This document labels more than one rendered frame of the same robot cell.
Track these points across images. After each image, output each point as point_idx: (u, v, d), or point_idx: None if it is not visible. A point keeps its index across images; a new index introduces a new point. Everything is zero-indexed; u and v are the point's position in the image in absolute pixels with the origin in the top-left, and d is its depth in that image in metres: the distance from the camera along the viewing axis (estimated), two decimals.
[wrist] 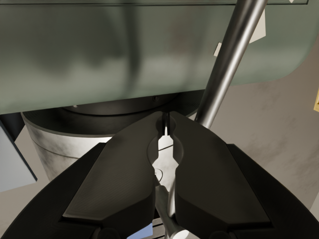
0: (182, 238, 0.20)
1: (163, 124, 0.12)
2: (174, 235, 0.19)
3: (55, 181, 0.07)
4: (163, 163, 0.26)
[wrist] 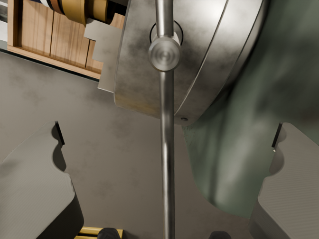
0: (159, 47, 0.12)
1: (59, 133, 0.11)
2: (176, 63, 0.12)
3: None
4: None
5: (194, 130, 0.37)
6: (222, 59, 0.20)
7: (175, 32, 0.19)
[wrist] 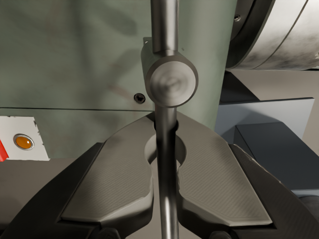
0: (164, 71, 0.07)
1: None
2: (189, 95, 0.08)
3: (53, 182, 0.07)
4: None
5: None
6: None
7: None
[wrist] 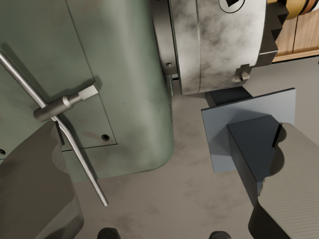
0: (37, 112, 0.31)
1: (59, 133, 0.11)
2: (38, 120, 0.30)
3: None
4: None
5: None
6: (182, 7, 0.25)
7: (226, 5, 0.25)
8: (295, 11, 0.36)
